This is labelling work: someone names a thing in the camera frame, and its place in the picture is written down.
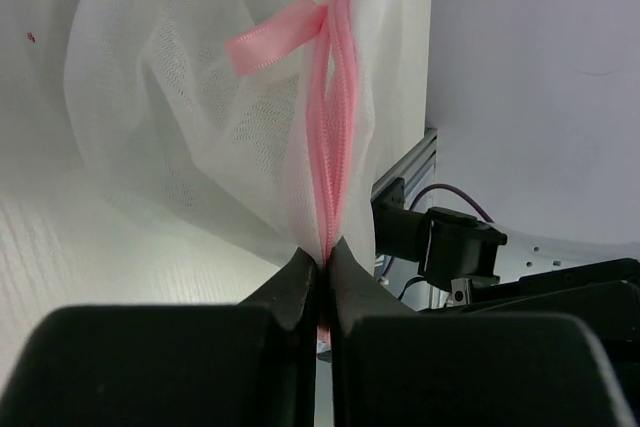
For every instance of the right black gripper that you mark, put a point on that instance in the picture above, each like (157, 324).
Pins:
(554, 349)

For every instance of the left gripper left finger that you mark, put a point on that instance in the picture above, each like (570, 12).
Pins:
(249, 364)

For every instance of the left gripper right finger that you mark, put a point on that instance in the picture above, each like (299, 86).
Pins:
(393, 366)

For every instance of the white mesh laundry bag pink zipper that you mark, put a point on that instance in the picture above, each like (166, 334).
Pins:
(265, 122)

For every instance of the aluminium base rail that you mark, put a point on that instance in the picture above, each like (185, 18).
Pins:
(415, 162)

